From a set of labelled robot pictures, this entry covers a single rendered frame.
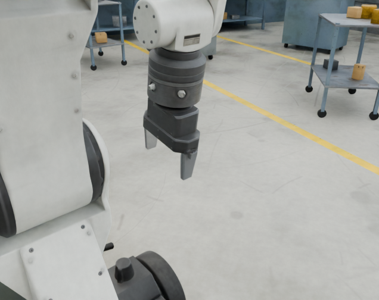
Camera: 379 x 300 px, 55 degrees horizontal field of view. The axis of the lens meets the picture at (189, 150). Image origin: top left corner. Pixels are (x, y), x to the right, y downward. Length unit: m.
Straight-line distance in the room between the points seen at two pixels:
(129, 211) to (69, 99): 1.74
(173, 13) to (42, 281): 0.40
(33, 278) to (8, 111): 0.24
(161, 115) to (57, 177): 0.21
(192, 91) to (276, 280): 1.33
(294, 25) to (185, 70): 6.04
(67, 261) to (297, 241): 1.56
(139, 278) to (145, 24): 0.60
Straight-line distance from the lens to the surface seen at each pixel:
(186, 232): 1.98
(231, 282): 1.74
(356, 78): 3.80
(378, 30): 8.72
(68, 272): 0.57
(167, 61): 0.54
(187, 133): 0.60
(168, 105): 0.56
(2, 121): 0.43
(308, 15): 6.44
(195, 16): 0.53
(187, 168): 0.62
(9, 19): 0.40
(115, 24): 7.32
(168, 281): 0.95
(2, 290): 1.18
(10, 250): 0.56
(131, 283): 0.90
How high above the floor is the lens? 1.27
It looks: 27 degrees down
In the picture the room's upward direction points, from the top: straight up
